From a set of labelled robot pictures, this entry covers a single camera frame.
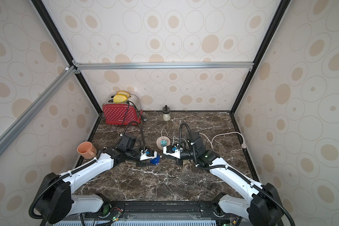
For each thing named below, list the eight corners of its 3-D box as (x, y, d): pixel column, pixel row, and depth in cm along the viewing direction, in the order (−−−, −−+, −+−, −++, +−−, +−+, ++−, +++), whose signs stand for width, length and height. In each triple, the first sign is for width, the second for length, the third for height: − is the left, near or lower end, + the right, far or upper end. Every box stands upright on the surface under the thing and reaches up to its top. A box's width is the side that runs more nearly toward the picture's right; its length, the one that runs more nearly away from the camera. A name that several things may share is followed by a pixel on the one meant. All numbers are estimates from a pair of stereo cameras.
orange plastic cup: (82, 159, 95) (74, 152, 87) (87, 148, 100) (80, 141, 92) (97, 159, 95) (91, 152, 87) (101, 148, 100) (96, 141, 92)
